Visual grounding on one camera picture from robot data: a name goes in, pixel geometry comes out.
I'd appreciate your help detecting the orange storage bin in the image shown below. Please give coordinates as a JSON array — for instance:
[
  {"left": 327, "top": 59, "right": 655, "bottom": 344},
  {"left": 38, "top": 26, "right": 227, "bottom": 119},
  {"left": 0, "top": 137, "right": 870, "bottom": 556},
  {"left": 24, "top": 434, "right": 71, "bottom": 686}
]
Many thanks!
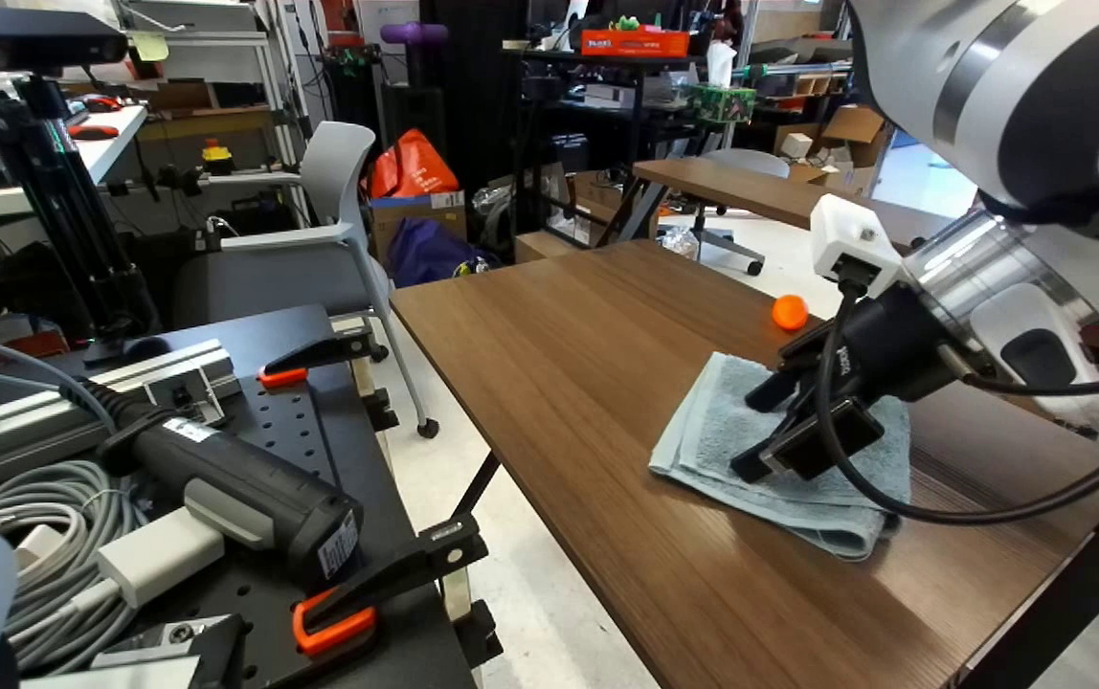
[{"left": 574, "top": 26, "right": 694, "bottom": 64}]

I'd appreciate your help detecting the brown wooden table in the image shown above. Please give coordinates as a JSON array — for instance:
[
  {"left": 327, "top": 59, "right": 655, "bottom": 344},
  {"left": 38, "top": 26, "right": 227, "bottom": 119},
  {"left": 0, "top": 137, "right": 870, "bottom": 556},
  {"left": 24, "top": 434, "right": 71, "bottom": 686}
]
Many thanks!
[{"left": 449, "top": 451, "right": 1099, "bottom": 689}]

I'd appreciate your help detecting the purple object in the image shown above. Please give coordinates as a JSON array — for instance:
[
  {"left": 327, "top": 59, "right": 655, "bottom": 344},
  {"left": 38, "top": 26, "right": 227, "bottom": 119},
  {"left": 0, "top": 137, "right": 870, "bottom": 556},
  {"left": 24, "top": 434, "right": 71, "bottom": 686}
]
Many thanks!
[{"left": 380, "top": 15, "right": 457, "bottom": 53}]

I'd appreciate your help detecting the black handheld device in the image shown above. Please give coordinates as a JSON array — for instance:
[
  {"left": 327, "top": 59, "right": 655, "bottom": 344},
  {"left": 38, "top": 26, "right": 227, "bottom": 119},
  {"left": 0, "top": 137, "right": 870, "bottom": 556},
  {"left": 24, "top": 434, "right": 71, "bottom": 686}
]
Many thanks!
[{"left": 124, "top": 410, "right": 366, "bottom": 591}]

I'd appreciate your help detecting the white workbench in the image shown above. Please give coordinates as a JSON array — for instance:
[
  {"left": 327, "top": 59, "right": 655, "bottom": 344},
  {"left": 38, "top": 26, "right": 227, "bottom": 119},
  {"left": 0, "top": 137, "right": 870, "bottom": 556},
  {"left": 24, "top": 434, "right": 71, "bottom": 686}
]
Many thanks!
[{"left": 0, "top": 100, "right": 153, "bottom": 226}]

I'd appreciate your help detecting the small yellow object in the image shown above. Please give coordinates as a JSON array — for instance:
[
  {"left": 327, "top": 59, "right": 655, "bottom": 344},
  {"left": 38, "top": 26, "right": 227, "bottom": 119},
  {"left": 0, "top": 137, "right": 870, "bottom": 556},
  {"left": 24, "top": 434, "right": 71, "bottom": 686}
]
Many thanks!
[{"left": 199, "top": 136, "right": 242, "bottom": 178}]

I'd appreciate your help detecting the grey cable bundle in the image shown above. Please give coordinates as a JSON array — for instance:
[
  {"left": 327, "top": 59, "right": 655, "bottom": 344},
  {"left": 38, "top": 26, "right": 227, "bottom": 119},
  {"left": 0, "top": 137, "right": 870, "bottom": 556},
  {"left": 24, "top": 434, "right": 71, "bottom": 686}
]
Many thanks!
[{"left": 0, "top": 327, "right": 140, "bottom": 681}]

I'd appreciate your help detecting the orange bag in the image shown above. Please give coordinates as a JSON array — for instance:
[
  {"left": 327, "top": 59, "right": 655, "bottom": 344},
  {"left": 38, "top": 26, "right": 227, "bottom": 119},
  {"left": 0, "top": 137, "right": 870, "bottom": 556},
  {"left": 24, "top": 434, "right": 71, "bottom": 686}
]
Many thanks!
[{"left": 365, "top": 123, "right": 464, "bottom": 202}]

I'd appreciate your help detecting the grey chair with castors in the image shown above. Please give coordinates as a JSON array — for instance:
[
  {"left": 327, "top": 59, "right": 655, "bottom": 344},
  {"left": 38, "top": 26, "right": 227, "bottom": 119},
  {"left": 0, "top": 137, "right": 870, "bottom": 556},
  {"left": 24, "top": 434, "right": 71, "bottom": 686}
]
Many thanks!
[{"left": 170, "top": 114, "right": 445, "bottom": 439}]

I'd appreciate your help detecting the black camera on tripod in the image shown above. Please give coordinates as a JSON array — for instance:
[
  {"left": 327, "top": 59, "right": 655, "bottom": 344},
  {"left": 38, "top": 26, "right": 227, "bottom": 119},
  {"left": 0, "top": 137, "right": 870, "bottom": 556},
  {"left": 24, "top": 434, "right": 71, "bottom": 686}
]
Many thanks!
[{"left": 0, "top": 0, "right": 134, "bottom": 69}]

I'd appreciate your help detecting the black shelf rack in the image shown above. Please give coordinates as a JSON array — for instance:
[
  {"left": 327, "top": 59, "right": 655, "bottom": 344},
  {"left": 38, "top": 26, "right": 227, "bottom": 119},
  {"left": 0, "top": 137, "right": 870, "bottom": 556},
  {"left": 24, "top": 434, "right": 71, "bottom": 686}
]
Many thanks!
[{"left": 503, "top": 34, "right": 755, "bottom": 244}]

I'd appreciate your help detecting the white bottle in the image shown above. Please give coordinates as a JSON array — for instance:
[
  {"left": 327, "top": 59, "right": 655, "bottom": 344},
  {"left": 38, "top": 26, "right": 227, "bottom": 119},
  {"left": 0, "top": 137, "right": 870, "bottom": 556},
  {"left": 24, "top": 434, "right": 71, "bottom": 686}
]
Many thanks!
[{"left": 706, "top": 30, "right": 740, "bottom": 92}]

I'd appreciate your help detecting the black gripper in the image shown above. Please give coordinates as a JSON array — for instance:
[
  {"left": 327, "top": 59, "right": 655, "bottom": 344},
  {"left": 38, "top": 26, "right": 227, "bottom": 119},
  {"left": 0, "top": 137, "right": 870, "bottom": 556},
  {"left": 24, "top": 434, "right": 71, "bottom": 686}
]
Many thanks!
[{"left": 731, "top": 284, "right": 971, "bottom": 487}]

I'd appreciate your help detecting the black perforated mounting board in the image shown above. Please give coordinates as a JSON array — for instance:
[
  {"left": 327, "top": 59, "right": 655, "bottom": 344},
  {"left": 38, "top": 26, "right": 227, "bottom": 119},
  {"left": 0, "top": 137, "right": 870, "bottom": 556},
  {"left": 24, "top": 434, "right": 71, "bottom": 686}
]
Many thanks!
[{"left": 9, "top": 298, "right": 504, "bottom": 689}]

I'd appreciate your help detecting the white power adapter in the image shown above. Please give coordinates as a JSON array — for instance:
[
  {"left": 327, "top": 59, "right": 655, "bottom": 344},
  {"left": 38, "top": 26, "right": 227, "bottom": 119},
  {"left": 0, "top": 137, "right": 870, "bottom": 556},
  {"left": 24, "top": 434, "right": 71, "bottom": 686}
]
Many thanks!
[{"left": 94, "top": 503, "right": 232, "bottom": 610}]

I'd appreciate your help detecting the wooden table with white legs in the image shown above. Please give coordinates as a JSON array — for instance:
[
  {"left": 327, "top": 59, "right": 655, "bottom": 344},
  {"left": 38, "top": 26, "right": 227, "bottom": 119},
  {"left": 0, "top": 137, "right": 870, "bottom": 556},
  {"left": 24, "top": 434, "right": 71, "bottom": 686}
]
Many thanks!
[{"left": 633, "top": 152, "right": 886, "bottom": 235}]

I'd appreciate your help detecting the small orange toy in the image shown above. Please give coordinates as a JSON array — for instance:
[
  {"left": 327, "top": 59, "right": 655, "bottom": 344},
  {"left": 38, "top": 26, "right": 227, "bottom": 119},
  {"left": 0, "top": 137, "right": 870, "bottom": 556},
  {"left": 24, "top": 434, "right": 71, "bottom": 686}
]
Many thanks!
[{"left": 767, "top": 290, "right": 814, "bottom": 336}]

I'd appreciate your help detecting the green box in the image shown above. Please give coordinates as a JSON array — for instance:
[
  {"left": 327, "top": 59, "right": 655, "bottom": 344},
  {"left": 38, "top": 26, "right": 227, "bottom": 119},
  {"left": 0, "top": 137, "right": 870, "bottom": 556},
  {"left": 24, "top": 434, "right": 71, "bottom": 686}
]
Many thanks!
[{"left": 686, "top": 86, "right": 763, "bottom": 127}]

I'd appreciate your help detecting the open cardboard box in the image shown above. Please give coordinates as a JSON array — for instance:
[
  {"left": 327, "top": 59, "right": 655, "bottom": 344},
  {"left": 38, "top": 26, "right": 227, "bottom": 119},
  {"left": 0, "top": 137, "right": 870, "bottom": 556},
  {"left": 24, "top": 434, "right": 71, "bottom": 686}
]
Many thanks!
[{"left": 814, "top": 100, "right": 891, "bottom": 173}]

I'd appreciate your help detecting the brown cardboard box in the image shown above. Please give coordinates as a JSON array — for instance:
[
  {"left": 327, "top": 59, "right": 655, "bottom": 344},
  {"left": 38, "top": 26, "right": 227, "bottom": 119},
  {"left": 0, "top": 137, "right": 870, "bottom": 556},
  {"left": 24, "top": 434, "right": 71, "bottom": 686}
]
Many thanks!
[{"left": 365, "top": 188, "right": 469, "bottom": 263}]

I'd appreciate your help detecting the white metal shelving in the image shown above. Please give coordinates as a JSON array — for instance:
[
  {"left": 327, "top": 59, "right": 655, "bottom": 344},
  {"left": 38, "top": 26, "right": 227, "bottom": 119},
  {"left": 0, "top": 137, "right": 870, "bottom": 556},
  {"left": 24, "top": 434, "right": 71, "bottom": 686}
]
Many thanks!
[{"left": 124, "top": 0, "right": 334, "bottom": 129}]

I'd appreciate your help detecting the light blue cloth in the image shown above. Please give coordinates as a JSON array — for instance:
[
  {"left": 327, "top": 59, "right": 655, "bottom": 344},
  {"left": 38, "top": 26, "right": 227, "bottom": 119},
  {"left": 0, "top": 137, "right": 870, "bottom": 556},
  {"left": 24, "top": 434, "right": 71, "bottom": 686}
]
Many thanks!
[{"left": 644, "top": 354, "right": 919, "bottom": 563}]

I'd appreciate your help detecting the silver aluminium rail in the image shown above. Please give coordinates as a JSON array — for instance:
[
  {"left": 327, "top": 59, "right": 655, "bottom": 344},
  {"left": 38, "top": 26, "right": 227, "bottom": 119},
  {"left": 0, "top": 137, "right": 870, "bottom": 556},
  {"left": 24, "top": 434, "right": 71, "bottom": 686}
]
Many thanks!
[{"left": 0, "top": 336, "right": 242, "bottom": 511}]

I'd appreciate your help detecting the black camera tripod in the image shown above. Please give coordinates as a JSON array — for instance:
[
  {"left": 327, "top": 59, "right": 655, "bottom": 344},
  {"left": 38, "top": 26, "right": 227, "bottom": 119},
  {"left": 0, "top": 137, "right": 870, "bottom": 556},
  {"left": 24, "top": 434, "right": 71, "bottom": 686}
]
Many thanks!
[{"left": 0, "top": 69, "right": 162, "bottom": 355}]

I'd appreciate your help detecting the purple bag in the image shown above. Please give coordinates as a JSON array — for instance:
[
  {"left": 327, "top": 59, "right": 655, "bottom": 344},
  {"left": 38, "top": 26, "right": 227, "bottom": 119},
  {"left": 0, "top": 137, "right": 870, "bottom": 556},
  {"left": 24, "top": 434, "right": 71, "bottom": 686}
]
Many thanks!
[{"left": 385, "top": 214, "right": 491, "bottom": 286}]

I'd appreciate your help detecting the black clamp with orange handle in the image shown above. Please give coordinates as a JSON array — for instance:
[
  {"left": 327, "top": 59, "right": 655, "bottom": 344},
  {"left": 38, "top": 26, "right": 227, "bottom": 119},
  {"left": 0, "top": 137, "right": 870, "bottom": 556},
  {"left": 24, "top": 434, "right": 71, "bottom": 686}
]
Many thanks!
[
  {"left": 254, "top": 321, "right": 394, "bottom": 395},
  {"left": 288, "top": 515, "right": 498, "bottom": 661}
]

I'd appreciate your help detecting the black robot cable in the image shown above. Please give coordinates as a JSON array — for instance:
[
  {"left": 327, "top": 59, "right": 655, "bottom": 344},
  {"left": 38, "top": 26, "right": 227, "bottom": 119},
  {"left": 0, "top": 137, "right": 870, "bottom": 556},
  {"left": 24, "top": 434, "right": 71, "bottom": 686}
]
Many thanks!
[{"left": 813, "top": 284, "right": 1099, "bottom": 530}]

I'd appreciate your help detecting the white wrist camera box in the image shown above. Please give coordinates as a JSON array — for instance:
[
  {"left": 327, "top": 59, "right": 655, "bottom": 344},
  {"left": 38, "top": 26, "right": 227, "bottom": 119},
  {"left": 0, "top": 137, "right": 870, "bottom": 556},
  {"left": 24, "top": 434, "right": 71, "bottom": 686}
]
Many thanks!
[{"left": 806, "top": 193, "right": 907, "bottom": 298}]

